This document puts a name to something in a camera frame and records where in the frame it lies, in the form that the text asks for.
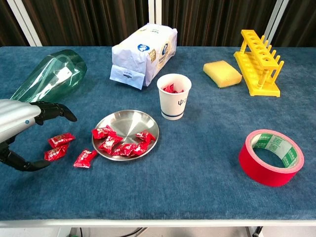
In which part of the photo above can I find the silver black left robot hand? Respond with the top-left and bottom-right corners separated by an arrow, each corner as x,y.
0,98 -> 78,172

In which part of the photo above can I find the red-wrapped candy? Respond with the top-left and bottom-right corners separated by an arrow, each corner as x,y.
111,143 -> 135,157
43,144 -> 70,162
98,135 -> 123,155
162,83 -> 176,94
73,149 -> 98,169
129,141 -> 150,158
47,132 -> 76,149
91,125 -> 117,140
134,130 -> 157,144

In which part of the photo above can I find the white paper cup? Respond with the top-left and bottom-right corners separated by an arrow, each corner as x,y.
157,73 -> 193,121

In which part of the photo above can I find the green transparent plastic sleeve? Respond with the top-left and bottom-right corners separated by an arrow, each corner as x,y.
10,49 -> 88,103

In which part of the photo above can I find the dark pleated curtain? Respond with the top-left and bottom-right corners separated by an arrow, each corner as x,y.
161,0 -> 278,47
0,0 -> 30,47
22,0 -> 150,47
271,0 -> 316,47

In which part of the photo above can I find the round stainless steel plate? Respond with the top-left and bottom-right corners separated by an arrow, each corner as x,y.
91,110 -> 160,161

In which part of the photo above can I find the white tissue pack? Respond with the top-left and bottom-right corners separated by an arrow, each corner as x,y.
109,23 -> 178,90

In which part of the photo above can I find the blue felt table cloth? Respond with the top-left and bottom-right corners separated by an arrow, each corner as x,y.
0,46 -> 316,221

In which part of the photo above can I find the yellow sponge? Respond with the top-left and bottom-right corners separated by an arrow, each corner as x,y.
202,60 -> 243,89

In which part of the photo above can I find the yellow test tube rack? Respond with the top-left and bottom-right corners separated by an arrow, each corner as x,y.
233,29 -> 285,97

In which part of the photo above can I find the red tape roll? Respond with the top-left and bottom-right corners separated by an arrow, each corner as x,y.
238,129 -> 305,188

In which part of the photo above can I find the white frame post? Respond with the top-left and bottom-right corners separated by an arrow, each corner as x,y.
6,0 -> 43,47
266,0 -> 290,47
147,0 -> 163,47

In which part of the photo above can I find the white table frame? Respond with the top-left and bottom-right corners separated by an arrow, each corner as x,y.
0,219 -> 316,228

